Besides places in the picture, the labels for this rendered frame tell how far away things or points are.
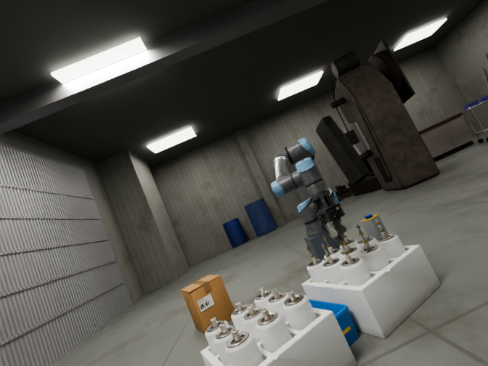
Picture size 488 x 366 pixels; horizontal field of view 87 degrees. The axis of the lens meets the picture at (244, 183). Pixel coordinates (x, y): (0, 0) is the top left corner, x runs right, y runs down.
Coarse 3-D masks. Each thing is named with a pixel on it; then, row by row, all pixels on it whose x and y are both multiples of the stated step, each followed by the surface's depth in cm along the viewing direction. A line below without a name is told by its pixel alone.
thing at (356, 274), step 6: (354, 264) 99; (360, 264) 99; (342, 270) 102; (348, 270) 100; (354, 270) 99; (360, 270) 99; (366, 270) 100; (348, 276) 100; (354, 276) 99; (360, 276) 98; (366, 276) 99; (348, 282) 102; (354, 282) 99; (360, 282) 98
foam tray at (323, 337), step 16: (320, 320) 84; (336, 320) 86; (304, 336) 80; (320, 336) 82; (336, 336) 85; (208, 352) 98; (288, 352) 77; (304, 352) 79; (320, 352) 81; (336, 352) 83
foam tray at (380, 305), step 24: (408, 264) 104; (312, 288) 119; (336, 288) 104; (360, 288) 94; (384, 288) 96; (408, 288) 100; (432, 288) 105; (360, 312) 96; (384, 312) 93; (408, 312) 97; (384, 336) 90
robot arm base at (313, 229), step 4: (312, 220) 167; (316, 220) 167; (308, 224) 169; (312, 224) 167; (316, 224) 166; (308, 228) 169; (312, 228) 167; (316, 228) 166; (320, 228) 165; (308, 232) 169; (312, 232) 168; (316, 232) 165; (320, 232) 164; (308, 236) 170; (312, 236) 167
